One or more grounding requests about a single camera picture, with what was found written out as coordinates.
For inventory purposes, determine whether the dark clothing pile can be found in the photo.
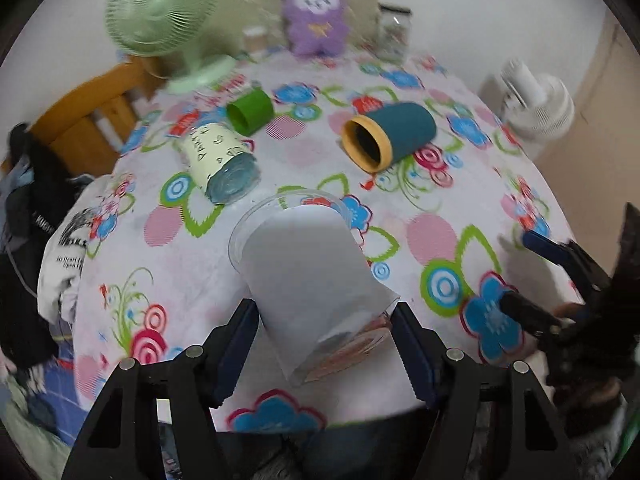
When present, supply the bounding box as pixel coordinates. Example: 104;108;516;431
0;122;96;371

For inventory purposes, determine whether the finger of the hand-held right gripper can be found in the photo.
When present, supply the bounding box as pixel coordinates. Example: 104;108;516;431
499;290;576;356
522;230;613;307

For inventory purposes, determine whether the glass jar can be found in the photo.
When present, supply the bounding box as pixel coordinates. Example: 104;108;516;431
376;3;413;63

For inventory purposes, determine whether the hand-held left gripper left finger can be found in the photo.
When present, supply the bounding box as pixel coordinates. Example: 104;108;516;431
61;298;261;480

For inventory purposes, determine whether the white fan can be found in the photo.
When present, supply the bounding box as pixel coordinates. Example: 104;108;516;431
479;58;576;161

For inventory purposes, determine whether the white printed cloth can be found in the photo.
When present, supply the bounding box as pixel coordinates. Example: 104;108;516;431
39;174;121;326

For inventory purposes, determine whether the clear plastic cup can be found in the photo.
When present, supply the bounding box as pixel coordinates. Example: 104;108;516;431
228;188;402;387

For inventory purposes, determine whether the green cup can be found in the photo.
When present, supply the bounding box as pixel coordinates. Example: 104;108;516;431
226;89;275;137

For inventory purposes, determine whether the floral tablecloth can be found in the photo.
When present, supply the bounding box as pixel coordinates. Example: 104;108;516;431
74;42;586;433

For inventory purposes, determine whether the cream labelled cup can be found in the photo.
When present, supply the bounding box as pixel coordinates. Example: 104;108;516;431
176;121;261;205

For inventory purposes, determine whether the purple plush toy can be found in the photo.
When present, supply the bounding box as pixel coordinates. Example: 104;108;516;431
280;0;350;58

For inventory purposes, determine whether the teal cup with yellow rim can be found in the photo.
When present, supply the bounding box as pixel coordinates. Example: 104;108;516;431
340;102;438;172

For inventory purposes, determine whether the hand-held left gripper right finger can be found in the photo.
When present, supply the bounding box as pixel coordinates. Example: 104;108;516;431
391;303;587;480

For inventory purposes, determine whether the small white container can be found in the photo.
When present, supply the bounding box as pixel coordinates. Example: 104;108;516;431
242;26;271;56

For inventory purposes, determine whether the green table fan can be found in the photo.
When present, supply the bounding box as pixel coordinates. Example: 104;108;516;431
104;0;238;95

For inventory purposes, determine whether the wooden chair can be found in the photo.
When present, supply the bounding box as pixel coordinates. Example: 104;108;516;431
1;52;161;181

